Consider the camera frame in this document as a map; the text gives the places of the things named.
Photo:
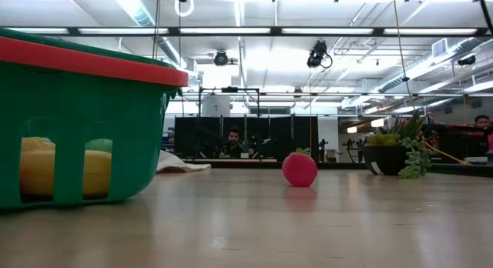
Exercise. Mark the person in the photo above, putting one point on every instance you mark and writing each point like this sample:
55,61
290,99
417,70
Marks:
482,122
233,145

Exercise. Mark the black overhead rig beam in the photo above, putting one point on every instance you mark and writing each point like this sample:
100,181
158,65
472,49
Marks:
173,31

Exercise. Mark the black aluminium table frame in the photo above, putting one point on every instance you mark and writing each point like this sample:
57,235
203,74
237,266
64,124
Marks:
250,165

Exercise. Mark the succulent plant in black pot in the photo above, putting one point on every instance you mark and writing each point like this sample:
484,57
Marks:
385,160

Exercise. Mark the round black ceiling fixture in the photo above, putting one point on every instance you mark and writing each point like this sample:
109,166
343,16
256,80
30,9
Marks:
220,58

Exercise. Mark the black partition panels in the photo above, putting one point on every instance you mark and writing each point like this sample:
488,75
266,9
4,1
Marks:
277,137

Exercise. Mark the green toy vegetable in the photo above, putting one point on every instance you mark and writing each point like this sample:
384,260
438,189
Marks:
99,145

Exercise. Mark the yellow toy banana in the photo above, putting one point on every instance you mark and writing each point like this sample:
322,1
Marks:
38,171

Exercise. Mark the red toy strawberry with stem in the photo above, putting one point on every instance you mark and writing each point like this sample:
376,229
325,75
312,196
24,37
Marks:
299,169

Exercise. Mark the green basket with orange rim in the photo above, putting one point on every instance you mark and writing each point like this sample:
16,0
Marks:
135,125

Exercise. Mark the red black cart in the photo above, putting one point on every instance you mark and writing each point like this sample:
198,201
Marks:
462,143

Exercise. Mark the white grey checked cloth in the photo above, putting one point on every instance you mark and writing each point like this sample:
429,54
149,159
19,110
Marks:
173,164

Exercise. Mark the black hanging camera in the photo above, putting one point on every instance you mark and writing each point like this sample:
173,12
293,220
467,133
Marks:
316,54

